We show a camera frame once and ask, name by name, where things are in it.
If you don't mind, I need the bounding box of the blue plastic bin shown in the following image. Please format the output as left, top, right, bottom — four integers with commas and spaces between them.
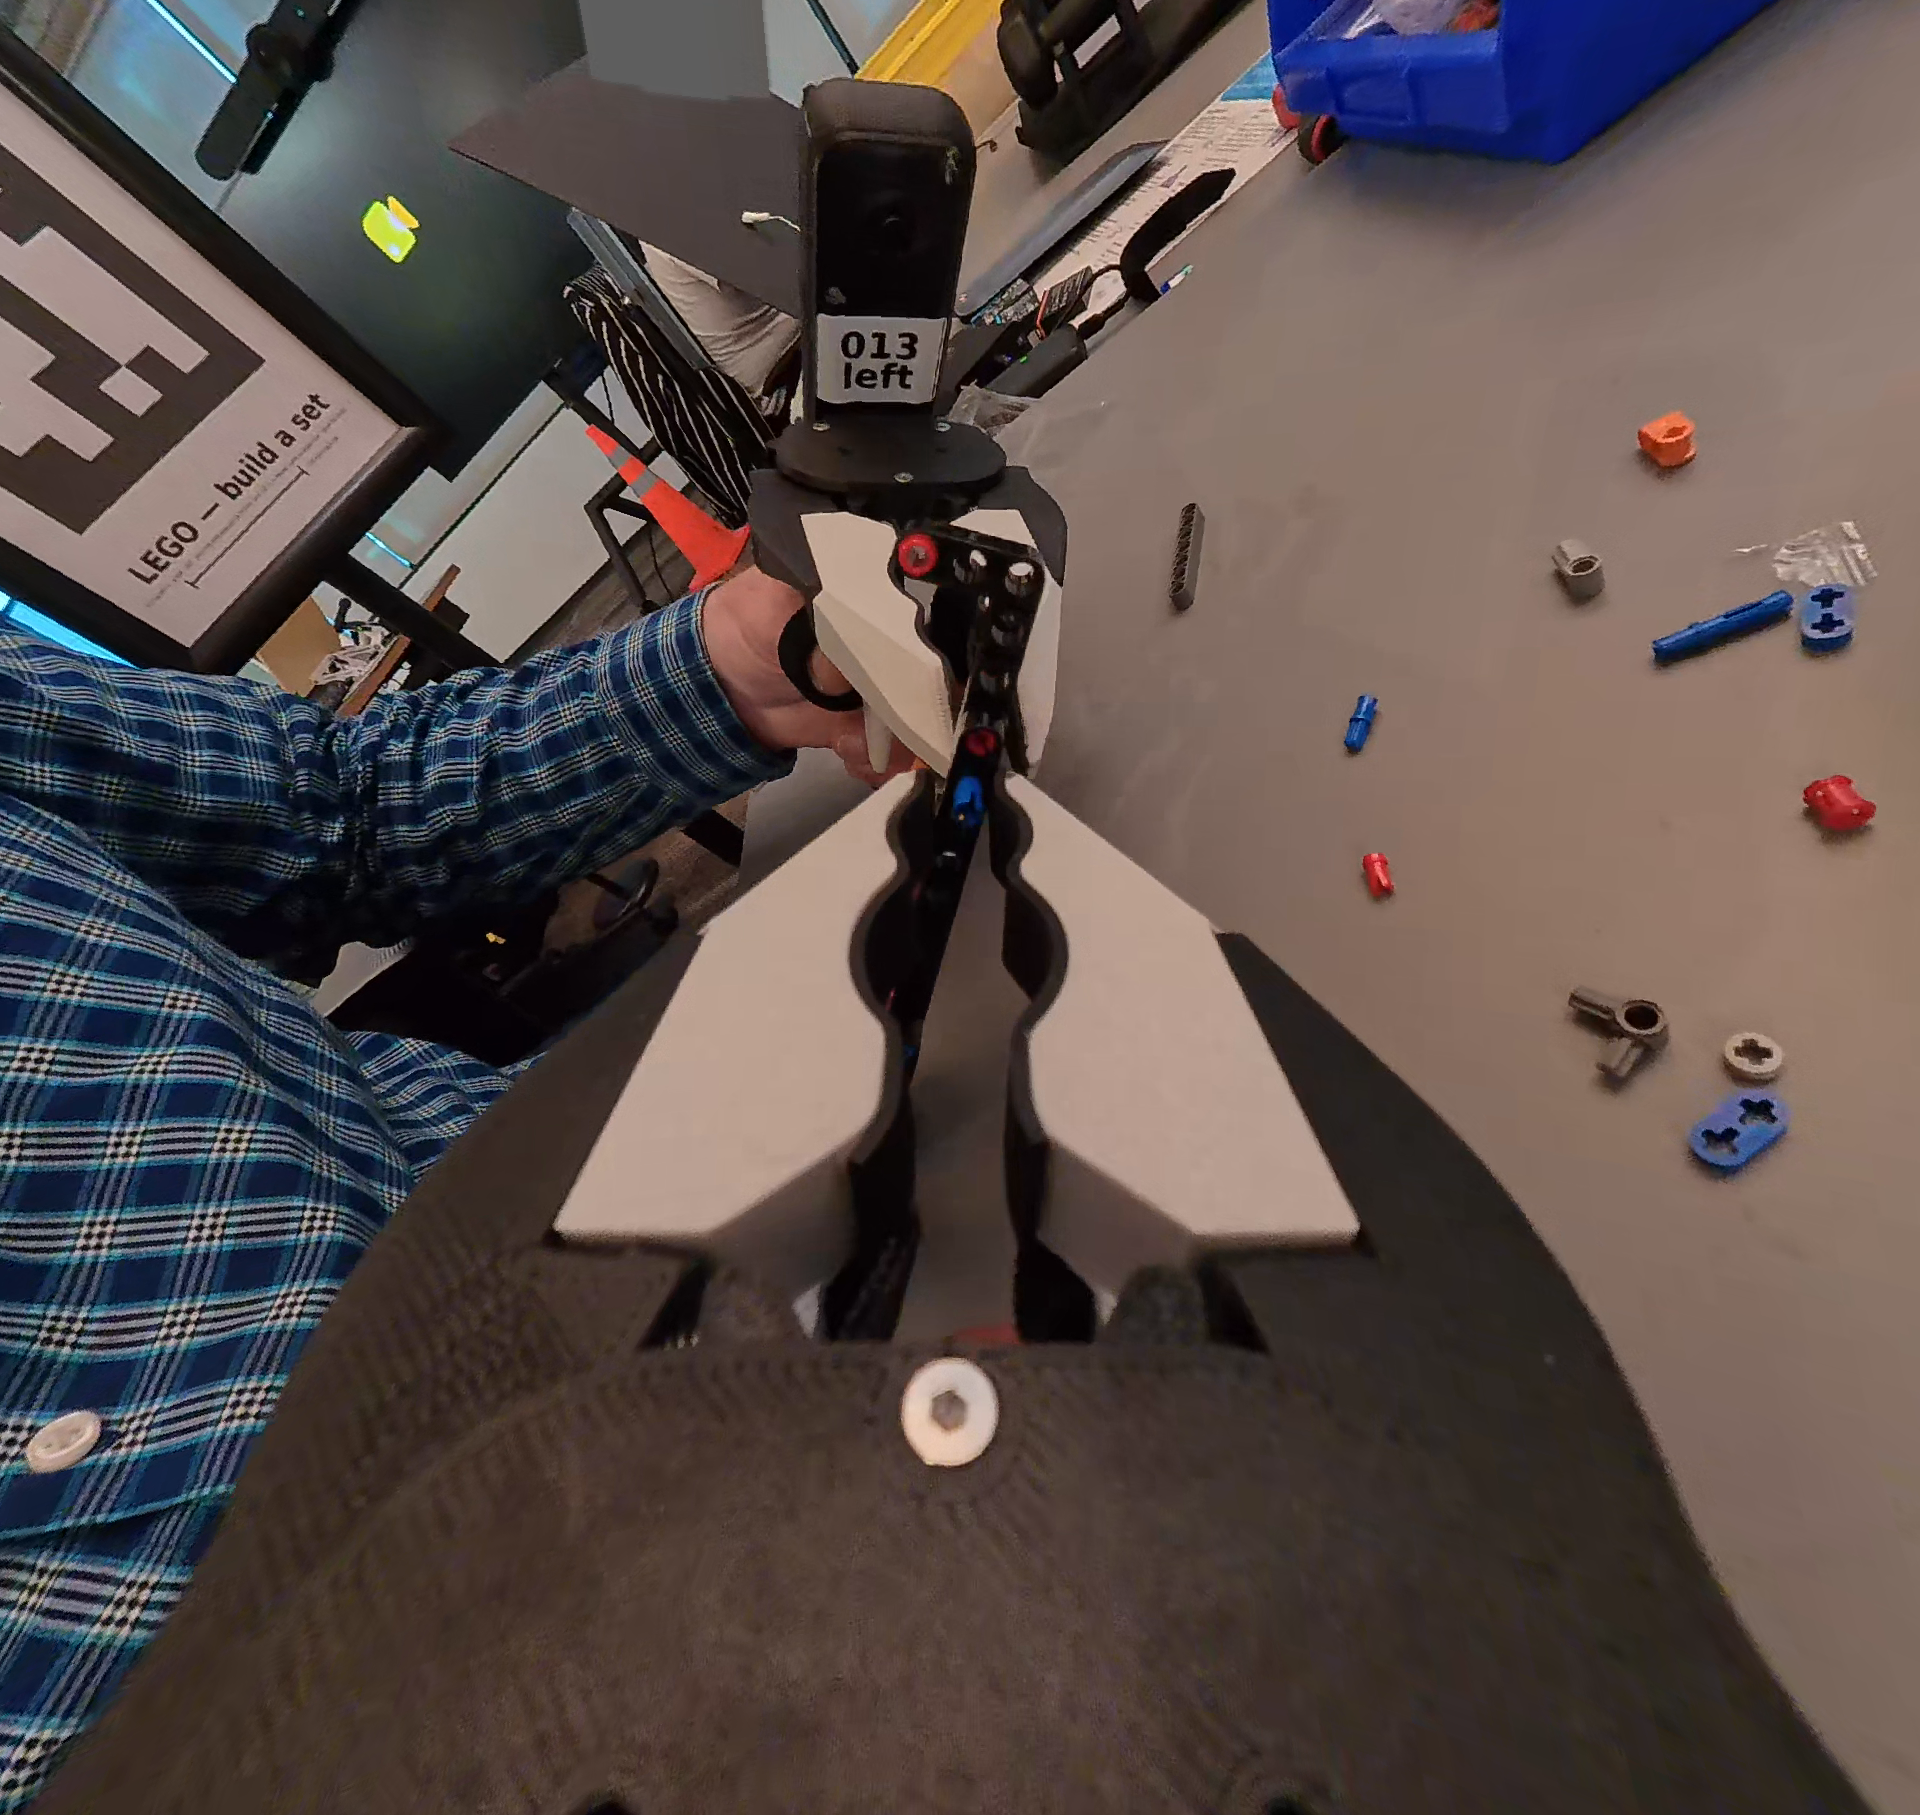
1257, 0, 1920, 169

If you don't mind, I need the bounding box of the black flat board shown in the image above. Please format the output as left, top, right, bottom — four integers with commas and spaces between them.
447, 61, 850, 307

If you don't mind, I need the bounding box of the dark wall screen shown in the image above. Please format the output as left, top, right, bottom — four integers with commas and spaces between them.
202, 0, 602, 487

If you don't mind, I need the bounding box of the dark grey lego angle connector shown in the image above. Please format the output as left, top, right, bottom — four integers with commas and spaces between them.
1566, 988, 1673, 1086

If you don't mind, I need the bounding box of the framed marker poster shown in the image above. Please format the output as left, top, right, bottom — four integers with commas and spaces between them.
0, 73, 448, 673

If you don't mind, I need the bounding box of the black lego chassis assembly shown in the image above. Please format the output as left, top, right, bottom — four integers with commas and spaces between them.
885, 529, 1048, 1098

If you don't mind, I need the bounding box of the orange traffic cone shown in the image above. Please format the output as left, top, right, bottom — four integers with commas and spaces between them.
582, 421, 753, 591

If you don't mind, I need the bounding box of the black power bank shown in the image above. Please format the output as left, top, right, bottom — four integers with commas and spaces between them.
982, 329, 1101, 403

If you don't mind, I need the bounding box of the person's left forearm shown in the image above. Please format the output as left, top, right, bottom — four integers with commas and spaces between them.
293, 589, 799, 948

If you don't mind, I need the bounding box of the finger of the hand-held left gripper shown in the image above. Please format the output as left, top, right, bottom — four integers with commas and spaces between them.
802, 511, 967, 783
982, 519, 1071, 781

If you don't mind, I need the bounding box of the clear plastic scrap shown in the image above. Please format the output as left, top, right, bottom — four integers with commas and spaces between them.
1740, 521, 1880, 591

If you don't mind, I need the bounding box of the person's left hand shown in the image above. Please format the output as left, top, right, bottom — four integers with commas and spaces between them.
700, 571, 921, 793

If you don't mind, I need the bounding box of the dark tablet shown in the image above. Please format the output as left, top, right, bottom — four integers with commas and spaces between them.
957, 143, 1173, 321

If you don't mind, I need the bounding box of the rack of black dumbbells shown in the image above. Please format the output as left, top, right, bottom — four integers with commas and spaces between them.
948, 0, 1191, 157

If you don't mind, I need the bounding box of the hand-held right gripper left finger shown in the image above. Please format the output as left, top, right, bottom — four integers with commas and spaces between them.
553, 775, 921, 1340

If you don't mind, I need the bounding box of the white instruction sheet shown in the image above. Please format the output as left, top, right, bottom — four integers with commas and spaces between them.
960, 91, 1309, 333

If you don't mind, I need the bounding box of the black curved strap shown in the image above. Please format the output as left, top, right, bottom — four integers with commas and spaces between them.
1116, 169, 1240, 307

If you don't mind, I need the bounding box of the red black tool handle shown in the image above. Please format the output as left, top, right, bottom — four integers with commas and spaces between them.
1273, 79, 1353, 171

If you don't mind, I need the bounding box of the black white striped chair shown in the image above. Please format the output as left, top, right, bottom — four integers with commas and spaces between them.
564, 269, 783, 529

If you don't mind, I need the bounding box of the long blue lego axle pin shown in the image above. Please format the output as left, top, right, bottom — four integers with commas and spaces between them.
1651, 591, 1797, 667

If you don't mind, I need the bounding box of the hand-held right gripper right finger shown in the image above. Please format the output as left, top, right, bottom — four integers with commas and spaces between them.
994, 775, 1365, 1340

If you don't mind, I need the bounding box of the black webcam bar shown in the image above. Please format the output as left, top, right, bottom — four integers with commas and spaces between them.
195, 0, 370, 183

